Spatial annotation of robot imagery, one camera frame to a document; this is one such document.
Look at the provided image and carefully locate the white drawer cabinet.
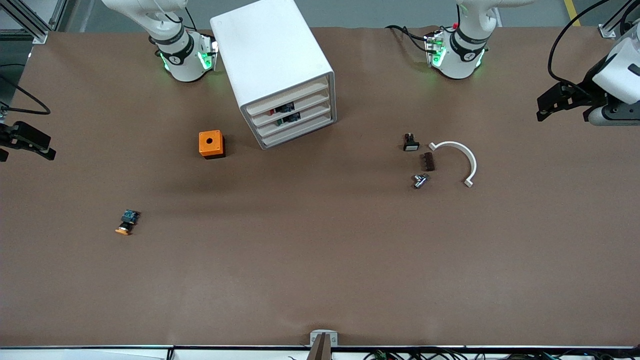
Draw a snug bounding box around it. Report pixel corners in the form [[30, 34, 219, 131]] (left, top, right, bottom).
[[210, 0, 337, 150]]

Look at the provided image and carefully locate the white curved bracket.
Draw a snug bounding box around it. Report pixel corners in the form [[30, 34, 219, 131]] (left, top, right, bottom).
[[428, 141, 478, 188]]

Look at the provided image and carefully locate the orange push button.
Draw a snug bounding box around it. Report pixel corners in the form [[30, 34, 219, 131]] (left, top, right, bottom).
[[115, 209, 141, 236]]

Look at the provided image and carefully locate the black cable bundle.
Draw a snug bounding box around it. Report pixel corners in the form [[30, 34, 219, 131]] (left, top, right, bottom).
[[364, 349, 640, 360]]

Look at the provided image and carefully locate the grey metal bracket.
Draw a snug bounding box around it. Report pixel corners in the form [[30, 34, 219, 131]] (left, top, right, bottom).
[[309, 329, 339, 347]]

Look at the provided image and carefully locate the aluminium frame profile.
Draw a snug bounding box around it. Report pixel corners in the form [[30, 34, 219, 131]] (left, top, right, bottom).
[[0, 0, 69, 45], [598, 0, 640, 40]]

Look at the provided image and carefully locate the white table edge rail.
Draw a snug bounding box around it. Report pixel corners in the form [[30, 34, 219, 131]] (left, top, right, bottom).
[[0, 344, 640, 360]]

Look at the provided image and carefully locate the white plastic drawer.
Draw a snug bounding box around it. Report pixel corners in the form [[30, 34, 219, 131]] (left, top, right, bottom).
[[249, 89, 333, 128], [245, 75, 332, 117], [254, 101, 334, 139], [259, 114, 336, 149]]

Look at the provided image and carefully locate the brown vertical post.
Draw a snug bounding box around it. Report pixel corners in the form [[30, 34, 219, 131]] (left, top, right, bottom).
[[306, 333, 333, 360]]

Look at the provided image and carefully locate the orange button enclosure box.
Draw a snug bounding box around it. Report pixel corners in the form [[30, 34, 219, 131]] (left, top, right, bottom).
[[198, 129, 226, 160]]

